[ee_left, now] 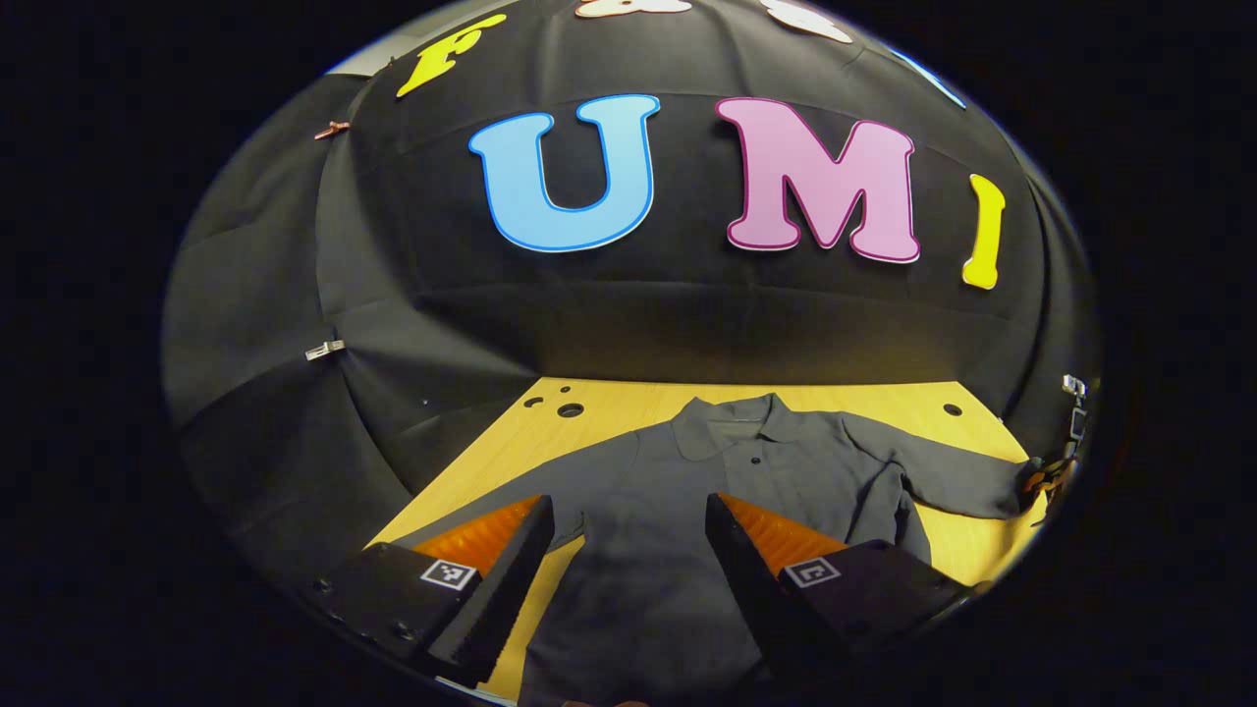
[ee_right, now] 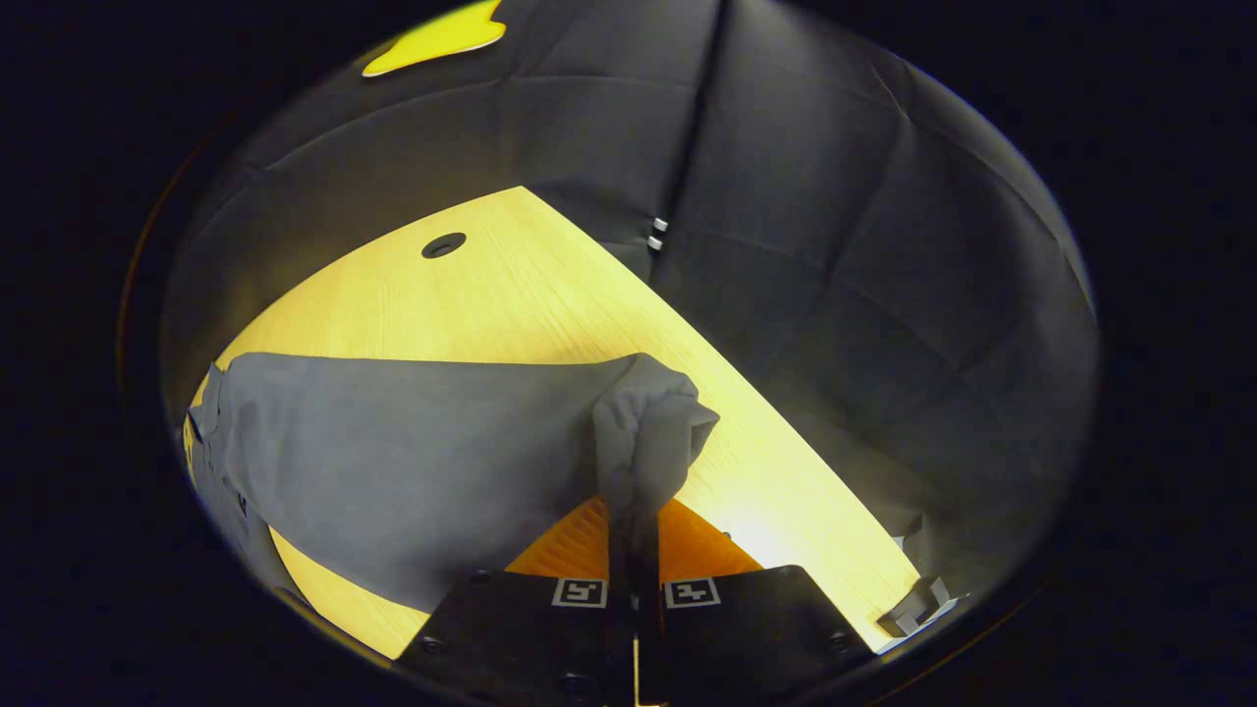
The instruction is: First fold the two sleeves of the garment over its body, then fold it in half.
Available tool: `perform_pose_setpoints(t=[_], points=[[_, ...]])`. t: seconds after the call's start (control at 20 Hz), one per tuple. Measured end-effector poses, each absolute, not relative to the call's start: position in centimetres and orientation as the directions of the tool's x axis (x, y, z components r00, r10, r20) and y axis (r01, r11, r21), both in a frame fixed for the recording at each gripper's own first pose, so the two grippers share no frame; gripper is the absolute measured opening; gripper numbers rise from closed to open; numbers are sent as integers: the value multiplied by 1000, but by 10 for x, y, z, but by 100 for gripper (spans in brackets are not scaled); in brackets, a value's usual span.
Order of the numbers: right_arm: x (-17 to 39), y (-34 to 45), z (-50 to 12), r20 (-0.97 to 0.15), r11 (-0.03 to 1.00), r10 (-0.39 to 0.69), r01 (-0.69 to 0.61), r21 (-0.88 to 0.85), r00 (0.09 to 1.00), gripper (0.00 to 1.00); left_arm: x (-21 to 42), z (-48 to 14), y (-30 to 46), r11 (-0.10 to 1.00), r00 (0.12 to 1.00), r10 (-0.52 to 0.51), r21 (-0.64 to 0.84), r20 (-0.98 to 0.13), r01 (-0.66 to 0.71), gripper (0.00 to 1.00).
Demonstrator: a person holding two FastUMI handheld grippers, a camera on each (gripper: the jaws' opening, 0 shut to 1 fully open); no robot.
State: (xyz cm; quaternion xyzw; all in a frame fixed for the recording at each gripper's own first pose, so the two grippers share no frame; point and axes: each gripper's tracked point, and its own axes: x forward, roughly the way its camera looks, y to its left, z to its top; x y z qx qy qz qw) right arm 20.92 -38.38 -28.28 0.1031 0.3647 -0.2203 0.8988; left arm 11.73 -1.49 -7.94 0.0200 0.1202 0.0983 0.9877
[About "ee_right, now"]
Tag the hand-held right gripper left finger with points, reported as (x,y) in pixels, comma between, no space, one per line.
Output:
(621,589)

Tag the grey table corner clamp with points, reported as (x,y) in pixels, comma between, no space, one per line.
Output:
(918,604)

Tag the grey collared shirt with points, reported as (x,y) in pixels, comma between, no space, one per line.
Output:
(393,462)

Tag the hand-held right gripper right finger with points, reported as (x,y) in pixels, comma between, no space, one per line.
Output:
(746,628)

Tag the small white cloth clip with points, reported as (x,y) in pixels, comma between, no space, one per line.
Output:
(656,234)

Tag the black backdrop cloth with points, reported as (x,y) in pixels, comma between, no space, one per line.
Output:
(835,245)

